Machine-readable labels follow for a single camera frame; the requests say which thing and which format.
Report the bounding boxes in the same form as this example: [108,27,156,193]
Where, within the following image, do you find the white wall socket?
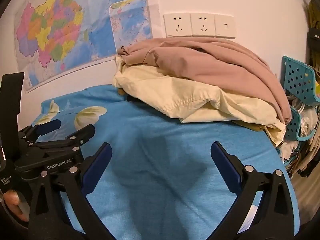
[163,13,192,37]
[190,12,216,37]

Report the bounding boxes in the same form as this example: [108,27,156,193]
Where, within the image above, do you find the person's left hand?
[4,189,29,222]

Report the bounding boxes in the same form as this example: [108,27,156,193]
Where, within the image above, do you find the blue floral bed sheet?
[27,85,300,240]

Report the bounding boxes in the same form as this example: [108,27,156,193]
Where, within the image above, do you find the pink jacket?
[117,37,292,126]

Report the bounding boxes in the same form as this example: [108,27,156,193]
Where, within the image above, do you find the olive hanging cloth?
[306,0,320,68]

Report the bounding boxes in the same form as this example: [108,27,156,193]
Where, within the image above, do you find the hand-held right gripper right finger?
[210,141,294,240]

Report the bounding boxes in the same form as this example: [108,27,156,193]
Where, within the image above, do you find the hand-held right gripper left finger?
[28,142,113,240]

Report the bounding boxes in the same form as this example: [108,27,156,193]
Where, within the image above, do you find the mustard yellow cloth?
[232,119,266,132]

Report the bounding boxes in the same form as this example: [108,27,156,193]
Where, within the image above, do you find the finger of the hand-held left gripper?
[32,124,96,153]
[19,119,62,143]

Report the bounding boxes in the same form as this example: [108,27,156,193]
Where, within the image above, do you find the colourful wall map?
[14,0,153,93]

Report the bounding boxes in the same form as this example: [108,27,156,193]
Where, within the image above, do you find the teal plastic rack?
[281,56,320,141]

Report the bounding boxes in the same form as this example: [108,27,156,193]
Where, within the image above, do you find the cream yellow cloth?
[112,56,287,147]

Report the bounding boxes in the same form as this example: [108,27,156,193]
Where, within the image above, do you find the white clothes pile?
[277,97,320,162]

